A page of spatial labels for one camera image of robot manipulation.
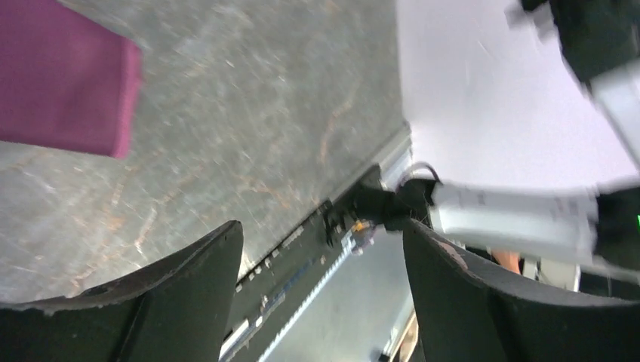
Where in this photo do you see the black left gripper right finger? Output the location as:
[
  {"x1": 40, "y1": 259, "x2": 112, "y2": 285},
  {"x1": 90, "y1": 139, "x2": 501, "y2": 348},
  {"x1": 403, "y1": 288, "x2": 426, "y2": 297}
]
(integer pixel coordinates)
[{"x1": 402, "y1": 219, "x2": 639, "y2": 361}]

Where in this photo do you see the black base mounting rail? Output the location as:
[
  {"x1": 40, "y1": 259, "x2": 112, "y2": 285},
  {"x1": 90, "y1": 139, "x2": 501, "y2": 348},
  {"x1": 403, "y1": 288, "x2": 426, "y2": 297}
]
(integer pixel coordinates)
[{"x1": 219, "y1": 164, "x2": 416, "y2": 362}]

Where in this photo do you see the magenta satin napkin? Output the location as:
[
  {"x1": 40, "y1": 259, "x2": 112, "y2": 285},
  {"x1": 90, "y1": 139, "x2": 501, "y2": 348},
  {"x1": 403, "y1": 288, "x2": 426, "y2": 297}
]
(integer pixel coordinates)
[{"x1": 1, "y1": 0, "x2": 142, "y2": 158}]

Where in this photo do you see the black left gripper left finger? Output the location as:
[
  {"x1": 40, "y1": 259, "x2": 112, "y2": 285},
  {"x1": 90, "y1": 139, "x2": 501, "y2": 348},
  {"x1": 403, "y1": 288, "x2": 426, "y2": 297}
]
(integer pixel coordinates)
[{"x1": 1, "y1": 220, "x2": 243, "y2": 361}]

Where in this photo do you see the person hand in background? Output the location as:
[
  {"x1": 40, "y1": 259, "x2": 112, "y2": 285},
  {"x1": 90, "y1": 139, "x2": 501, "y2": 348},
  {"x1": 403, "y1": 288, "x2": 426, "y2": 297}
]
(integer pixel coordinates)
[{"x1": 491, "y1": 250, "x2": 522, "y2": 275}]

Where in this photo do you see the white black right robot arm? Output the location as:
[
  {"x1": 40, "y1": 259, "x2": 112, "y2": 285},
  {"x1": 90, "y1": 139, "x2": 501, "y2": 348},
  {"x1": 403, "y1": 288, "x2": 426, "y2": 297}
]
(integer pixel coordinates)
[{"x1": 353, "y1": 1, "x2": 639, "y2": 271}]

